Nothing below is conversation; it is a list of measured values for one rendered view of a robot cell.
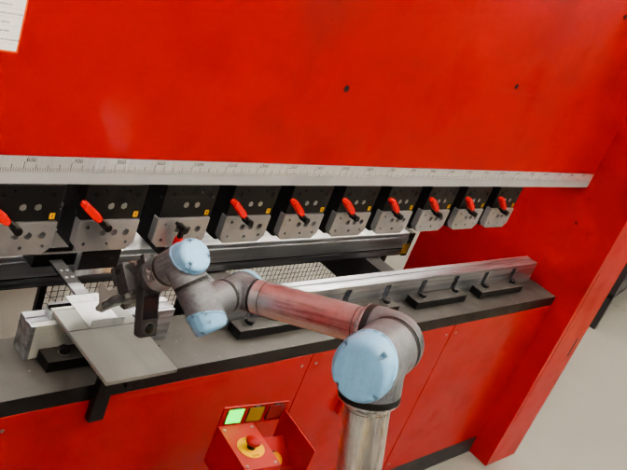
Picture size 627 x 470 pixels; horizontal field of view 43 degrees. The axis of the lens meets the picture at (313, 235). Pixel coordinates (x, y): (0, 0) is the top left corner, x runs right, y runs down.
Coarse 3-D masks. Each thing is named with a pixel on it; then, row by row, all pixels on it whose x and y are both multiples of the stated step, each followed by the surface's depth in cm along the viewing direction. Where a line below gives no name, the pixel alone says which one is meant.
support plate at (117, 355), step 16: (64, 320) 181; (80, 320) 184; (128, 320) 190; (80, 336) 178; (96, 336) 180; (112, 336) 182; (128, 336) 185; (96, 352) 175; (112, 352) 177; (128, 352) 179; (144, 352) 181; (160, 352) 183; (96, 368) 170; (112, 368) 172; (128, 368) 174; (144, 368) 176; (160, 368) 178; (176, 368) 180; (112, 384) 169
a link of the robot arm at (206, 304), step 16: (176, 288) 161; (192, 288) 160; (208, 288) 161; (224, 288) 166; (192, 304) 160; (208, 304) 160; (224, 304) 164; (192, 320) 160; (208, 320) 160; (224, 320) 162
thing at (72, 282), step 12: (60, 240) 205; (48, 252) 200; (60, 252) 202; (72, 252) 204; (36, 264) 198; (48, 264) 201; (60, 264) 200; (72, 264) 206; (60, 276) 196; (72, 276) 197; (72, 288) 193; (84, 288) 195
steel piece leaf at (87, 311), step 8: (72, 304) 187; (80, 304) 189; (88, 304) 190; (96, 304) 191; (80, 312) 186; (88, 312) 187; (96, 312) 188; (104, 312) 189; (112, 312) 190; (88, 320) 184; (96, 320) 182; (104, 320) 184; (112, 320) 185; (120, 320) 187
